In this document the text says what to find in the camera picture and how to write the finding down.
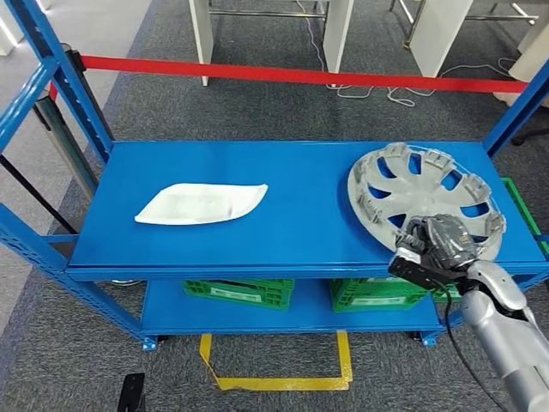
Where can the blue metal shelf rack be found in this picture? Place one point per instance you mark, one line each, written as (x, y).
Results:
(257, 193)

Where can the black office chair base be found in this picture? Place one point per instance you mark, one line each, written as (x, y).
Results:
(532, 136)

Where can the white desk panel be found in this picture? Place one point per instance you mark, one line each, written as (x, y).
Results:
(532, 54)

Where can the white desk with steel bars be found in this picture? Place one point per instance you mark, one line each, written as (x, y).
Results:
(435, 37)
(200, 37)

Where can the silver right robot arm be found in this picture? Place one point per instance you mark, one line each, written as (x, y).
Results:
(501, 330)

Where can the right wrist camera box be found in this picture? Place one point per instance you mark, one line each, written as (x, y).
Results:
(416, 273)

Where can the red barrier belt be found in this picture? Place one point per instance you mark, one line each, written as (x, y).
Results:
(300, 75)

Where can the steel stanchion post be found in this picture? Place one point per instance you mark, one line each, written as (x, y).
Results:
(64, 142)

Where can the black stanchion post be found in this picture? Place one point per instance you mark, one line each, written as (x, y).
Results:
(38, 194)

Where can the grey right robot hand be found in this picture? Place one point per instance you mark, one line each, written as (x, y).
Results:
(446, 244)

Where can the white curved plastic part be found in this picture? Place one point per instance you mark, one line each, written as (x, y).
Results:
(197, 204)

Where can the person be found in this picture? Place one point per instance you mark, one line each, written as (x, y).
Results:
(521, 96)

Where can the green plastic crate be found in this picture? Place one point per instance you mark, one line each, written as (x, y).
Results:
(343, 295)
(524, 210)
(279, 294)

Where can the silver plastic wheel hubcap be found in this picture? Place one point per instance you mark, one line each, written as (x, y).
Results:
(422, 196)

